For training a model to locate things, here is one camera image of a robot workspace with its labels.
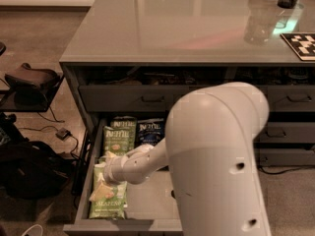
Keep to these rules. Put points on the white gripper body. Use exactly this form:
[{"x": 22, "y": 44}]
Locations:
[{"x": 109, "y": 171}]

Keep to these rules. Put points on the green Kettle jalapeno bag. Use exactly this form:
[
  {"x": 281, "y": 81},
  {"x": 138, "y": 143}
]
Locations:
[{"x": 108, "y": 208}]

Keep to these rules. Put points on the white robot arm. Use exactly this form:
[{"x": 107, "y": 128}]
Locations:
[{"x": 208, "y": 149}]

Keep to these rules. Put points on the green kettle chip bag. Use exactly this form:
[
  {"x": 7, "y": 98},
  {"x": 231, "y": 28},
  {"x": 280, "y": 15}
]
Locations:
[
  {"x": 116, "y": 140},
  {"x": 126, "y": 122}
]

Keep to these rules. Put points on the rear green Kettle chip bag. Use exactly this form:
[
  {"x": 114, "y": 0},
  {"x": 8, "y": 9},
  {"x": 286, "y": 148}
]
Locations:
[{"x": 126, "y": 122}]

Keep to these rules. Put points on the dark blue Kettle chip bag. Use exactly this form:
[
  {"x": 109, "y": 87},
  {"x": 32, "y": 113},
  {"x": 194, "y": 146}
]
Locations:
[{"x": 150, "y": 131}]

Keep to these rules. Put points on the open grey middle drawer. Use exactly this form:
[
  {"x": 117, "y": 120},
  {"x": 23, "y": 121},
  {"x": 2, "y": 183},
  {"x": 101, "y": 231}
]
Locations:
[{"x": 151, "y": 209}]

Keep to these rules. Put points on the grey top left drawer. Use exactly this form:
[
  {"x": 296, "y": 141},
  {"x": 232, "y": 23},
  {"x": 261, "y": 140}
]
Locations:
[{"x": 102, "y": 98}]

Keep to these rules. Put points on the grey counter cabinet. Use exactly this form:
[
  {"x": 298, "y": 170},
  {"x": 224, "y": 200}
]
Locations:
[{"x": 201, "y": 44}]

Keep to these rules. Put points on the grey middle right drawer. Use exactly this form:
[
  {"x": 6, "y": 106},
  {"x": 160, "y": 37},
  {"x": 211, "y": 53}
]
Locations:
[{"x": 288, "y": 133}]

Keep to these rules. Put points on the grey top right drawer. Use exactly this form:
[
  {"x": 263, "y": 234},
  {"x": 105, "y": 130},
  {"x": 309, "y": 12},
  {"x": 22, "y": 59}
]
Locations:
[{"x": 291, "y": 98}]

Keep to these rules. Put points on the black power adapter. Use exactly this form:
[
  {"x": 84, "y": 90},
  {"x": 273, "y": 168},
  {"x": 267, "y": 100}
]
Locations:
[{"x": 62, "y": 134}]

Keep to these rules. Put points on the black backpack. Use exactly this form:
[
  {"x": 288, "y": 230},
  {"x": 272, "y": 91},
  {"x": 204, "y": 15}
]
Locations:
[{"x": 29, "y": 169}]

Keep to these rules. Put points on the white shoe tip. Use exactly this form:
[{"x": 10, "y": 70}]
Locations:
[{"x": 35, "y": 230}]

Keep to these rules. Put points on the black office chair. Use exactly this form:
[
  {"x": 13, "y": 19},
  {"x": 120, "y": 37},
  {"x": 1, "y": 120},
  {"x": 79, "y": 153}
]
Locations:
[{"x": 30, "y": 90}]

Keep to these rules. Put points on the black white marker board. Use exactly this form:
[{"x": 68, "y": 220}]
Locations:
[{"x": 302, "y": 44}]

